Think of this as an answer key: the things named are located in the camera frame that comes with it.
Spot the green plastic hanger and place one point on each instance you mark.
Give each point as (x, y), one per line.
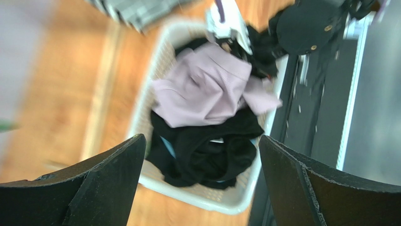
(6, 126)

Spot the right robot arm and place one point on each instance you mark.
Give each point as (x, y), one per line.
(299, 29)

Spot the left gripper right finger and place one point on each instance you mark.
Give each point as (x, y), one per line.
(329, 191)

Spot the wooden clothes rack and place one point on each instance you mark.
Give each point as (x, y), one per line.
(101, 96)

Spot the blue tank top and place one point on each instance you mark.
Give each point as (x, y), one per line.
(170, 149)

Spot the pink tank top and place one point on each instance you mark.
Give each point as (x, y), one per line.
(207, 86)

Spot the black white striped tank top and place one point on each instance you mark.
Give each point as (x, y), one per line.
(137, 14)

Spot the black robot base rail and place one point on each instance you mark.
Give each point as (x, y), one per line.
(315, 94)

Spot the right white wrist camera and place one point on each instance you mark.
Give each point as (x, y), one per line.
(225, 21)

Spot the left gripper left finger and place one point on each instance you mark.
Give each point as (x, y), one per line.
(98, 191)

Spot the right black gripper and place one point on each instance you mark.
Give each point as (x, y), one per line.
(266, 50)

